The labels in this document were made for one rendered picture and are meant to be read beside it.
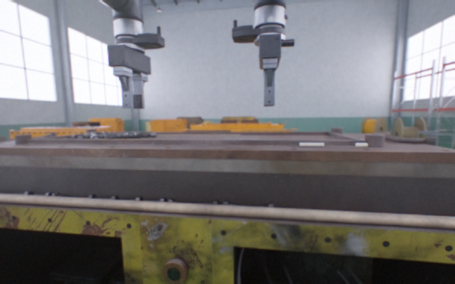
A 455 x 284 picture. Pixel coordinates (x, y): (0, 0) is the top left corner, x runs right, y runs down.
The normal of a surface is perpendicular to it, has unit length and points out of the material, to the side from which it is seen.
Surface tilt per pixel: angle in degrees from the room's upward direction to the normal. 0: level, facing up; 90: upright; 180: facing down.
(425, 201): 90
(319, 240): 90
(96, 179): 90
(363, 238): 90
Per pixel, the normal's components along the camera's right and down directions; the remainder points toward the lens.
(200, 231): -0.16, 0.12
